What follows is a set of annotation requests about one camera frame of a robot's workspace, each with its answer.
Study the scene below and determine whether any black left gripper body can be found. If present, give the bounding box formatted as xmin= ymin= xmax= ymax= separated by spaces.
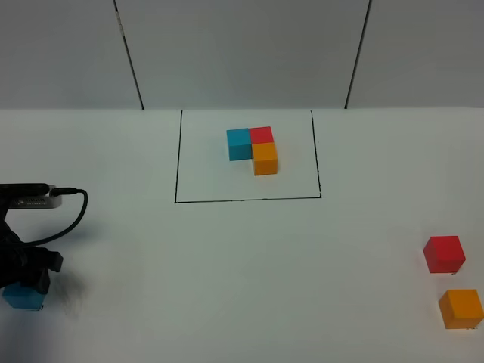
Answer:
xmin=1 ymin=211 xmax=49 ymax=289

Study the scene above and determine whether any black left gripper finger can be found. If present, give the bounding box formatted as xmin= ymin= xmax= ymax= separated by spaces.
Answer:
xmin=33 ymin=250 xmax=64 ymax=295

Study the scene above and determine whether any blue template block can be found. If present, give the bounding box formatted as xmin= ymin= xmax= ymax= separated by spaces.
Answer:
xmin=226 ymin=128 xmax=253 ymax=161

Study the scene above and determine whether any orange template block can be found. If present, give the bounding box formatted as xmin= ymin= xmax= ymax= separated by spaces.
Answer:
xmin=252 ymin=142 xmax=278 ymax=176

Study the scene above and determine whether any red template block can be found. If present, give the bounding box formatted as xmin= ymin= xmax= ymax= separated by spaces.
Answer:
xmin=249 ymin=126 xmax=274 ymax=144

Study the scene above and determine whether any orange loose block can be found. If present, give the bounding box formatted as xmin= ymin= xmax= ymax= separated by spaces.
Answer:
xmin=439 ymin=290 xmax=483 ymax=329

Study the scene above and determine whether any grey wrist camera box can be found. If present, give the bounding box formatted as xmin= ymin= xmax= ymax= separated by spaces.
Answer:
xmin=9 ymin=195 xmax=62 ymax=209

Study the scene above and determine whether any black camera cable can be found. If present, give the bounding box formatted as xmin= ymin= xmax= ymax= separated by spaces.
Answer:
xmin=20 ymin=186 xmax=89 ymax=247

